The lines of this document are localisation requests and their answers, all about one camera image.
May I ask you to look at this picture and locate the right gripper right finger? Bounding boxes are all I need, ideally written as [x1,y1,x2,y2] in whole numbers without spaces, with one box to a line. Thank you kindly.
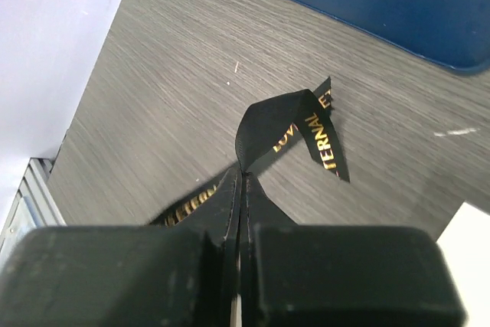
[240,175,466,326]

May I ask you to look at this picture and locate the aluminium frame rail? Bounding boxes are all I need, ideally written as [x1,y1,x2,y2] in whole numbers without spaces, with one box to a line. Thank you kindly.
[1,158,66,267]

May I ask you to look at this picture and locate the white wrapping paper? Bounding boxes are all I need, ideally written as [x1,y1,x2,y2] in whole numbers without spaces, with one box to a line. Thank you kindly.
[437,202,489,327]

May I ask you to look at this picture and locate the black ribbon gold letters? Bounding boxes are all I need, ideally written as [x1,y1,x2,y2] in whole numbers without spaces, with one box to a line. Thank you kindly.
[149,77,350,227]

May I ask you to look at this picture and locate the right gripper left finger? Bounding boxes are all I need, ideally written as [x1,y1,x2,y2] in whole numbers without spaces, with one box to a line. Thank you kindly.
[1,168,242,326]

